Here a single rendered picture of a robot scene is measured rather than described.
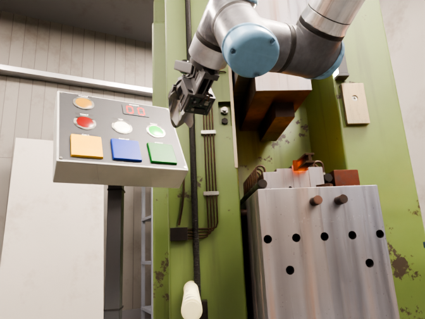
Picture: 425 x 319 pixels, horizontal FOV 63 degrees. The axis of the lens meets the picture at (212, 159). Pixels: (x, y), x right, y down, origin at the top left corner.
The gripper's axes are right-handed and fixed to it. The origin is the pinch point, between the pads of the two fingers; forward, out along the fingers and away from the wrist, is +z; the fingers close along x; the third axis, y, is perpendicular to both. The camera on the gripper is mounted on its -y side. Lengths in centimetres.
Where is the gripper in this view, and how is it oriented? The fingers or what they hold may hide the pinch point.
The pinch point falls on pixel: (176, 121)
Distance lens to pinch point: 92.4
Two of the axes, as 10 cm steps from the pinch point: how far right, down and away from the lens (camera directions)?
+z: -3.9, 6.8, 6.2
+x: 8.8, 0.8, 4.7
